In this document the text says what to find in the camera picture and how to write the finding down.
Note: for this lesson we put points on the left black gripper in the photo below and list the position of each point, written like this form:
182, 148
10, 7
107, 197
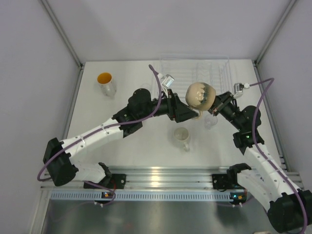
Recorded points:
177, 110

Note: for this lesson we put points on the clear wire dish rack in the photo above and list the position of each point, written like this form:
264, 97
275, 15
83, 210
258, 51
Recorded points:
187, 69

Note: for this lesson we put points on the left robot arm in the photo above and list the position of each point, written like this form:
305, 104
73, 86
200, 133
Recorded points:
65, 159

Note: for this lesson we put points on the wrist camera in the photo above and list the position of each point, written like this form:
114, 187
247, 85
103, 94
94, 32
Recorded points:
167, 80
238, 90

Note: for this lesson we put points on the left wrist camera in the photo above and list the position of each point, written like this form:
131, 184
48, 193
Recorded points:
167, 80

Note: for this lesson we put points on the black mounting plate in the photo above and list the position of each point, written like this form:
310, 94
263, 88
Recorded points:
221, 182
114, 181

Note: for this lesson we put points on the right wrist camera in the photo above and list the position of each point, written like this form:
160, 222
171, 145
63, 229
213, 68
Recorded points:
238, 90

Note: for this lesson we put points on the perforated cable duct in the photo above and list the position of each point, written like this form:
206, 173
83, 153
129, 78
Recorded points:
147, 196

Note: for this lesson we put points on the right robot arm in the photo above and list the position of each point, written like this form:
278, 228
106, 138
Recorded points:
287, 206

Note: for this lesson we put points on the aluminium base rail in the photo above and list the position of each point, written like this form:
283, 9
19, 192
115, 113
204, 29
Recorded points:
168, 178

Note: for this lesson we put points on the clear glass right side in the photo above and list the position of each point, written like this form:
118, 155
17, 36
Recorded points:
210, 121

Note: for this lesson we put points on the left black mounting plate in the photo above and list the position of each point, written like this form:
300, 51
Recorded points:
114, 181

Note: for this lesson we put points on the white speckled mug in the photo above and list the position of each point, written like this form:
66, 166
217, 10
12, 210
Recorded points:
181, 137

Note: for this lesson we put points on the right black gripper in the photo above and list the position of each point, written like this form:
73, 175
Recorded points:
220, 102

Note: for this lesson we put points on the clear glass near rack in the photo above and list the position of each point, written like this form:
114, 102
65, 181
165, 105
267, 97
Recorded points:
147, 86

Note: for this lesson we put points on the floral mug orange inside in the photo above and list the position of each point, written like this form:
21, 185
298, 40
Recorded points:
107, 84

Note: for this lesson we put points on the beige ceramic mug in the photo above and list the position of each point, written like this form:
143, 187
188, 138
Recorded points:
200, 96

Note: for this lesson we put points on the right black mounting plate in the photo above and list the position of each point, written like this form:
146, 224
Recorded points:
221, 182

